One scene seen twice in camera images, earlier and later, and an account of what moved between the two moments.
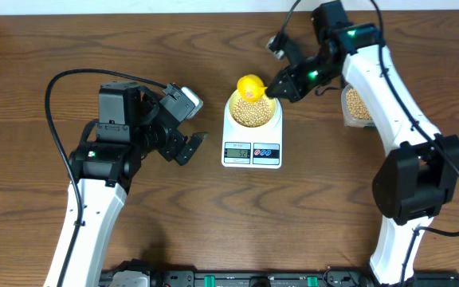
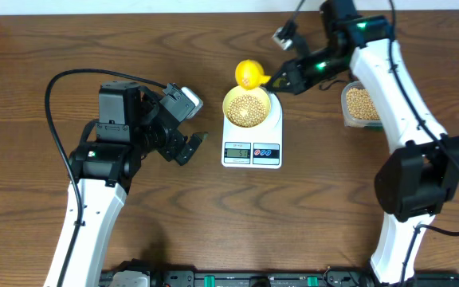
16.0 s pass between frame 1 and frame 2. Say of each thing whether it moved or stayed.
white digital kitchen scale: stayed
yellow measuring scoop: moved
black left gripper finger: stayed
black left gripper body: stayed
